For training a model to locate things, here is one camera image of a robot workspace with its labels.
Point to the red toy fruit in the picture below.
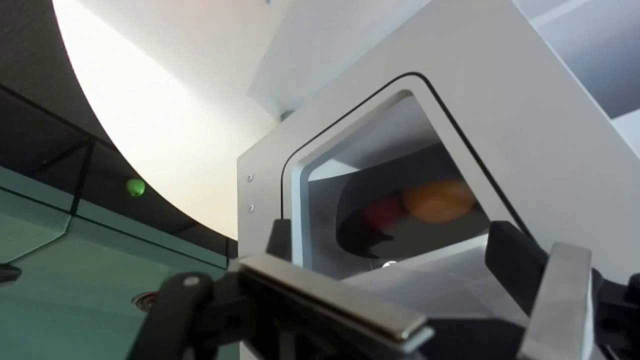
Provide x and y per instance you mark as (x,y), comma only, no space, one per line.
(383,212)

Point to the orange toy fruit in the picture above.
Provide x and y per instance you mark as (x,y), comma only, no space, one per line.
(438,201)

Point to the black bowl holding fruit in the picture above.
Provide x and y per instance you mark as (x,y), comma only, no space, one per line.
(373,240)

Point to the white toy kitchen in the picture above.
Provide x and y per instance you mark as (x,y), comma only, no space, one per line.
(320,41)

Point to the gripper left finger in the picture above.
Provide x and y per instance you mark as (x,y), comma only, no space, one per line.
(320,293)

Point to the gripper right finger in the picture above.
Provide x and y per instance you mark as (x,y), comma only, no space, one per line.
(563,300)

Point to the white oven door with window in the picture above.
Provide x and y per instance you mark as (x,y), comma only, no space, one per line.
(532,132)

